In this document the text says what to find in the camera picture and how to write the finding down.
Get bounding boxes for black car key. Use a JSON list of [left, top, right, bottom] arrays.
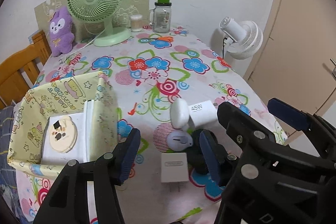
[[185, 128, 209, 175]]

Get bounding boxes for small white plug adapter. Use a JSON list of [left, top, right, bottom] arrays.
[[161, 153, 189, 184]]

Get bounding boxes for lavender round gadget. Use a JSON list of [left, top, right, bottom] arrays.
[[166, 130, 193, 152]]

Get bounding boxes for white 45W charger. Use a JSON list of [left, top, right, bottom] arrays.
[[188, 100, 218, 130]]

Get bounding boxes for white power bank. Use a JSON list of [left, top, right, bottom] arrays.
[[83, 100, 94, 162]]

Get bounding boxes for round bear compact mirror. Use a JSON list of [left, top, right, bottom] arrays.
[[47, 115, 77, 153]]

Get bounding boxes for white earbuds case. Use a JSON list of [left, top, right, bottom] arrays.
[[170, 98, 190, 131]]

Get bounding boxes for beige door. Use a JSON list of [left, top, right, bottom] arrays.
[[248, 0, 335, 115]]

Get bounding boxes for white box inside bin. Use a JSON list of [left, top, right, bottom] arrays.
[[41, 113, 87, 165]]

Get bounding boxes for yellow cartoon fabric storage box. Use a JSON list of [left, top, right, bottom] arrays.
[[7, 72, 118, 180]]

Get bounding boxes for floral tablecloth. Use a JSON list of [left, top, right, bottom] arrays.
[[15, 25, 288, 224]]

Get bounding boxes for white standing fan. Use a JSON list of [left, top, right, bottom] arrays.
[[219, 16, 263, 60]]

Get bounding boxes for orange scissors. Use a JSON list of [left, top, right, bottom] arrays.
[[150, 36, 174, 43]]

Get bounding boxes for wooden chair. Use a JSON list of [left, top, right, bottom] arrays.
[[0, 30, 51, 109]]

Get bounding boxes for purple plush rabbit toy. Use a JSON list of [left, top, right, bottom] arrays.
[[49, 6, 75, 57]]

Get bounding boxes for cotton swab container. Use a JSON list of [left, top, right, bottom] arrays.
[[130, 14, 143, 32]]

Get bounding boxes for glass jar green lid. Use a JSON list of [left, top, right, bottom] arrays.
[[149, 0, 171, 34]]

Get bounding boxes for beige cartoon placemat board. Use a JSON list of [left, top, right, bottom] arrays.
[[34, 0, 150, 42]]

